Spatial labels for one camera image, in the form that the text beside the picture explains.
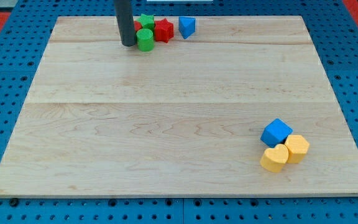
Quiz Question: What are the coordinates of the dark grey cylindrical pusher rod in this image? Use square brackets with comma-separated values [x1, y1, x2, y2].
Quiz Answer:
[113, 0, 137, 47]

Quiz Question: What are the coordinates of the light wooden board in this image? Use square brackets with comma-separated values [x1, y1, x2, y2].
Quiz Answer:
[0, 16, 358, 198]

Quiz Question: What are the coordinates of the yellow hexagon block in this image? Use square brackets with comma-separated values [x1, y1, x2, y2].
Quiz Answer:
[284, 134, 310, 164]

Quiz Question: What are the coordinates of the blue cube block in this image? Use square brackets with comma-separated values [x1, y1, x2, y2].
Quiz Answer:
[260, 118, 293, 147]

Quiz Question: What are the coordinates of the green star block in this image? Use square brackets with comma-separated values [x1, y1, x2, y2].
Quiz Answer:
[137, 14, 155, 31]

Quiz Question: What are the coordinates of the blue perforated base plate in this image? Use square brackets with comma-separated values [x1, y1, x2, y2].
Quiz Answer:
[0, 0, 358, 223]

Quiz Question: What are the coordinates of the small red block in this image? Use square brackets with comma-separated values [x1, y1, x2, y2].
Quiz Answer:
[134, 21, 142, 32]

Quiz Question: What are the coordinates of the yellow heart block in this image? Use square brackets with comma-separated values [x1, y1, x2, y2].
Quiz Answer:
[260, 144, 289, 173]

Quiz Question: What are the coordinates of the blue triangular prism block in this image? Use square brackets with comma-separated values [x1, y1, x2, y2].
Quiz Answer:
[178, 16, 196, 39]

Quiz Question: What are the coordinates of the red star block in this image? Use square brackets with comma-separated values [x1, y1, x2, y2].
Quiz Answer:
[154, 18, 174, 43]

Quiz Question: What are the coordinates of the green cylinder block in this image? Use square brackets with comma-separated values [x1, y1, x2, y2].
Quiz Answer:
[136, 29, 154, 52]

